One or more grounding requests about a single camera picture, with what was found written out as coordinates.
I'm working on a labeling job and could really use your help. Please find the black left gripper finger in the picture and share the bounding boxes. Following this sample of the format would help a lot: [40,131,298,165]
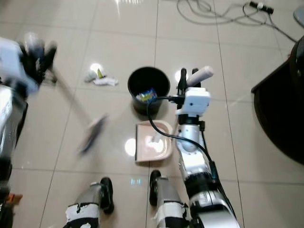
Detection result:
[23,44,40,65]
[43,41,58,73]

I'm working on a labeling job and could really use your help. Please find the pink dustpan with long handle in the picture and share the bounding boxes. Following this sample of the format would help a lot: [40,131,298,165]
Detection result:
[135,65,215,165]

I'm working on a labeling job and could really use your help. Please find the broom with grey handle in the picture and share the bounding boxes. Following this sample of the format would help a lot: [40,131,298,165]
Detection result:
[26,31,110,155]

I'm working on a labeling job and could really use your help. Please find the blue yellow snack wrapper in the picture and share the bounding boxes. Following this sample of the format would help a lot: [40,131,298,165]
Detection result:
[135,88,159,104]

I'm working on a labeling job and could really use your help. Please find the black round trash bin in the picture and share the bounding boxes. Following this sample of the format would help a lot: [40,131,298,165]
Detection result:
[127,66,171,116]

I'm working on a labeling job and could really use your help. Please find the white paper scrap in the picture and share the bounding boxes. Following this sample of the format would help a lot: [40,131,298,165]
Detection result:
[147,133,167,152]

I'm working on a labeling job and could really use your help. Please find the crumpled white paper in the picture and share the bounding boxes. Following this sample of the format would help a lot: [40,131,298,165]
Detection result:
[83,63,120,87]

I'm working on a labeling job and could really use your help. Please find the black power adapter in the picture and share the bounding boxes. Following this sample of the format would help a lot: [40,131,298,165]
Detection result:
[249,1,275,14]

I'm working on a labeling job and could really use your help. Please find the dark glossy table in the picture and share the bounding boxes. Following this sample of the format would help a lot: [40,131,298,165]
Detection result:
[251,36,304,166]

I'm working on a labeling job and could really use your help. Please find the robot right leg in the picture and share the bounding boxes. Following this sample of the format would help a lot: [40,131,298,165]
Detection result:
[149,170,193,228]

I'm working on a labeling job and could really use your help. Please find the robot leg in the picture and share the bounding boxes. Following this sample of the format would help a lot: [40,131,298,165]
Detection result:
[149,170,193,228]
[66,177,115,228]

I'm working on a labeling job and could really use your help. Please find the robot left leg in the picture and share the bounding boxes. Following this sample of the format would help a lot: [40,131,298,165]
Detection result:
[66,177,115,228]

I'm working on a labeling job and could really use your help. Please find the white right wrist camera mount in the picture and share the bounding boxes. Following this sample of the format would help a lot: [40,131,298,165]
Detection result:
[175,86,212,117]

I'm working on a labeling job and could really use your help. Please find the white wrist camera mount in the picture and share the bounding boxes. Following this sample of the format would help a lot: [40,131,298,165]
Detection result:
[175,86,212,117]
[0,38,39,95]

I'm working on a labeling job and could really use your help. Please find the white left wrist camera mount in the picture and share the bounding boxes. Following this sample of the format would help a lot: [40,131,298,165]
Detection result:
[0,38,39,95]

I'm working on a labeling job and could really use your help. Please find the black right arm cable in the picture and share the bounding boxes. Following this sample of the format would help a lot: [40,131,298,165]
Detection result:
[146,96,218,181]

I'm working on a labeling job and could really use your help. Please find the grey floor cable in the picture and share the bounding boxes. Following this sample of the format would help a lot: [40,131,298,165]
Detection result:
[177,0,299,44]

